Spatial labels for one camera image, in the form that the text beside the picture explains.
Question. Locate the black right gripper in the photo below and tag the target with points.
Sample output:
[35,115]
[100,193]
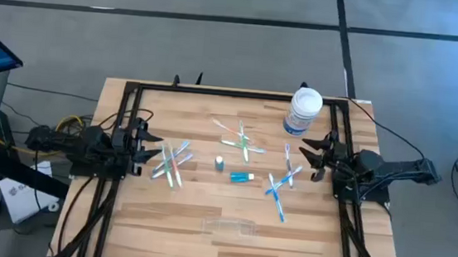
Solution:
[336,156]

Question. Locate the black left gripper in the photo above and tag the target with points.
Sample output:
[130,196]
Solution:
[125,146]

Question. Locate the blue toothbrush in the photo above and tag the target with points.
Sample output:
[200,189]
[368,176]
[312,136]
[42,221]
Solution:
[183,147]
[280,210]
[297,170]

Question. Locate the orange toothbrush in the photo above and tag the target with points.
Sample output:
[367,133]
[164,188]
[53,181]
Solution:
[225,127]
[177,178]

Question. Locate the teal mouthwash bottle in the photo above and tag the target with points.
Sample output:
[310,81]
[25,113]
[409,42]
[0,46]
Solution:
[219,164]

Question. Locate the teal toothpaste tube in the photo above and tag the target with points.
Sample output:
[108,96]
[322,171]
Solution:
[241,178]

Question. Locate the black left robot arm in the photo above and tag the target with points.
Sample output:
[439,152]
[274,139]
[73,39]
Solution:
[90,143]

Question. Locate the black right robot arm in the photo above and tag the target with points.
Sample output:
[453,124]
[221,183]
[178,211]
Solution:
[400,168]

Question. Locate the white wipes canister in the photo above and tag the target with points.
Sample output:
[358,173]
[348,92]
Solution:
[303,110]

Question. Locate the black table clamp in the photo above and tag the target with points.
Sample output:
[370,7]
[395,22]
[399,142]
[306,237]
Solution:
[198,79]
[303,85]
[176,80]

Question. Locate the clear acrylic organizer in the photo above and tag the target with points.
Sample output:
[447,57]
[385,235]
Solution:
[229,226]

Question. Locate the black stand beam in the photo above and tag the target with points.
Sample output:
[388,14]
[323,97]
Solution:
[21,173]

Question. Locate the white paper booklet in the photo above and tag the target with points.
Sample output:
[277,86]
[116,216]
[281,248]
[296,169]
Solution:
[23,202]

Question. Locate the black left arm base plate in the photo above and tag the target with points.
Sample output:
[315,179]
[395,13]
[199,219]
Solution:
[84,170]

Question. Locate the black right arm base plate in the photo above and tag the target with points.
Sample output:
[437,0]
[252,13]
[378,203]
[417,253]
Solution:
[377,196]

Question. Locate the black aluminium table frame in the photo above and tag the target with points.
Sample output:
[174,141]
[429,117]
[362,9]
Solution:
[236,93]

